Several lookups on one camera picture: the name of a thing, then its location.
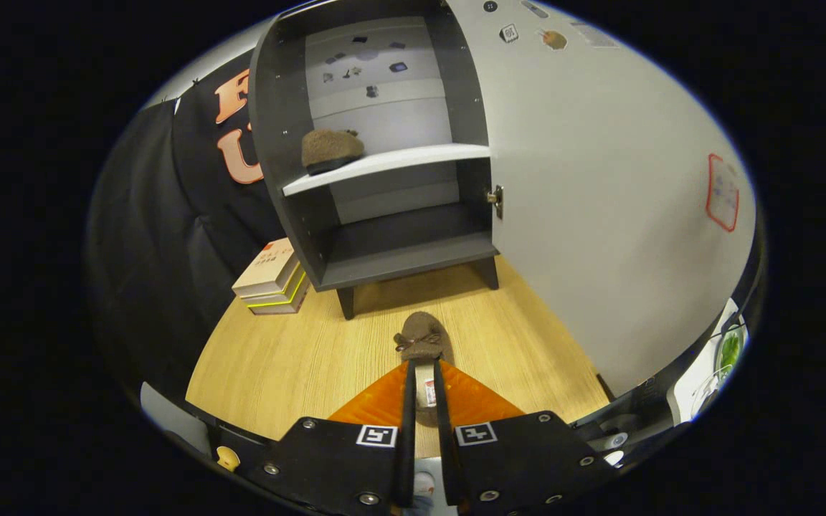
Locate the yellow edged book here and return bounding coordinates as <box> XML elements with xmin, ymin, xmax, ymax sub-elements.
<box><xmin>243</xmin><ymin>267</ymin><xmax>310</xmax><ymax>317</ymax></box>

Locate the grey shoe cabinet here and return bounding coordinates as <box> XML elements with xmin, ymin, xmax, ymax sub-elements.
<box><xmin>248</xmin><ymin>0</ymin><xmax>501</xmax><ymax>321</ymax></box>

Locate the black backdrop cloth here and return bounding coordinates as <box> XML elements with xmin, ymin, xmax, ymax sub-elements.
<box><xmin>87</xmin><ymin>68</ymin><xmax>285</xmax><ymax>402</ymax></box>

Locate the white orange cover book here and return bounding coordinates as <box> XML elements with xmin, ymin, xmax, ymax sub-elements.
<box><xmin>232</xmin><ymin>238</ymin><xmax>300</xmax><ymax>299</ymax></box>

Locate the white cabinet shelf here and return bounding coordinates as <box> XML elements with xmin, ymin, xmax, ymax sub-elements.
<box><xmin>282</xmin><ymin>143</ymin><xmax>491</xmax><ymax>197</ymax></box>

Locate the green round object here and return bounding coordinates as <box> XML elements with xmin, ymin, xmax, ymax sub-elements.
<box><xmin>716</xmin><ymin>326</ymin><xmax>744</xmax><ymax>373</ymax></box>

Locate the white flat object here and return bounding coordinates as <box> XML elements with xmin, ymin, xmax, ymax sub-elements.
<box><xmin>671</xmin><ymin>297</ymin><xmax>749</xmax><ymax>425</ymax></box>

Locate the grey rounded object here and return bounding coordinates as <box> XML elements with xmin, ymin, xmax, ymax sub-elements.
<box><xmin>141</xmin><ymin>382</ymin><xmax>213</xmax><ymax>456</ymax></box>

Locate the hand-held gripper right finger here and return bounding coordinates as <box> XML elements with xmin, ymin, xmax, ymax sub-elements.
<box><xmin>433</xmin><ymin>358</ymin><xmax>616</xmax><ymax>516</ymax></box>

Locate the brown fuzzy shoe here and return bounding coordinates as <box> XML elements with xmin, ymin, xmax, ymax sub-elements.
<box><xmin>394</xmin><ymin>311</ymin><xmax>450</xmax><ymax>429</ymax></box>
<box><xmin>301</xmin><ymin>128</ymin><xmax>366</xmax><ymax>176</ymax></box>

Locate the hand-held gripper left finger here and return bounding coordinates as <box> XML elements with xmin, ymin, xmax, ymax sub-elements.
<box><xmin>261</xmin><ymin>358</ymin><xmax>417</xmax><ymax>516</ymax></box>

